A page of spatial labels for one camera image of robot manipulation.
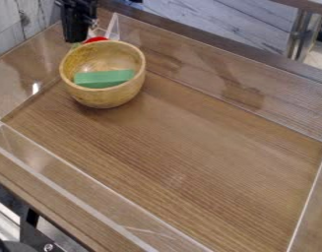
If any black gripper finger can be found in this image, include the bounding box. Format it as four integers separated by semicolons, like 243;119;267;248
60;0;98;43

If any red fruit with green leaf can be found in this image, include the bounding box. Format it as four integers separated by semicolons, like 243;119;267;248
71;36;108;49

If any wooden bowl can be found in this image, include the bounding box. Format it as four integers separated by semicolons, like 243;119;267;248
59;40;146;108

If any green rectangular block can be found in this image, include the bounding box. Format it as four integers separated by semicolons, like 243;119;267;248
73;69;134;89

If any metal table leg background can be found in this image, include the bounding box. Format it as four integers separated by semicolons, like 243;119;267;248
285;10;322;62

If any clear acrylic corner bracket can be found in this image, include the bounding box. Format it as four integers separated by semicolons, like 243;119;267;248
87;13;120;40

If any clear acrylic tray wall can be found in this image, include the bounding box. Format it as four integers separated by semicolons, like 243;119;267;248
0;121;211;252

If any black table leg bracket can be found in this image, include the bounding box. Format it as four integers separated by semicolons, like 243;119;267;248
20;209;65;252

